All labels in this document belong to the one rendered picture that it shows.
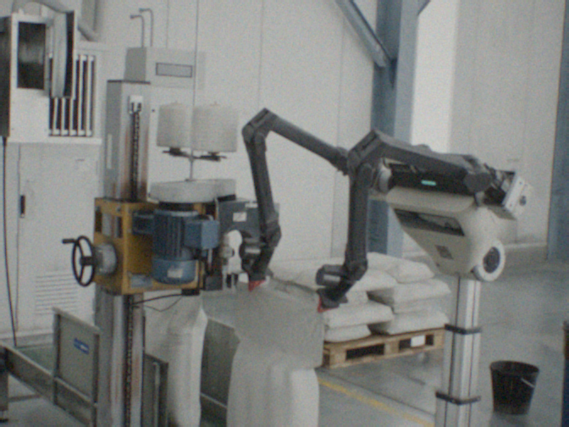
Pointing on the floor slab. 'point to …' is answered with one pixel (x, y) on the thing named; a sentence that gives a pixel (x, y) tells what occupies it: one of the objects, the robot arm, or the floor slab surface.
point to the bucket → (512, 385)
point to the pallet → (383, 350)
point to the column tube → (118, 309)
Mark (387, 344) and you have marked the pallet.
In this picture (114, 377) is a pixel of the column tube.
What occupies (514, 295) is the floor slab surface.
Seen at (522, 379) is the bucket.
